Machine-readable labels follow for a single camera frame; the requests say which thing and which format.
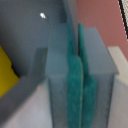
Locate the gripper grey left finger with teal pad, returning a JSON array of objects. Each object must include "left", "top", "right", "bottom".
[{"left": 44, "top": 21, "right": 84, "bottom": 128}]

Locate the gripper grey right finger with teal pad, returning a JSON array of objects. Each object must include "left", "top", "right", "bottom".
[{"left": 78, "top": 23, "right": 118, "bottom": 128}]

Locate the pink toy stove board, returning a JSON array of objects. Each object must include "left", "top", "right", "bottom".
[{"left": 76, "top": 0, "right": 128, "bottom": 60}]

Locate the yellow toy cheese wedge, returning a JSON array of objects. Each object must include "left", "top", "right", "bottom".
[{"left": 0, "top": 45, "right": 19, "bottom": 97}]

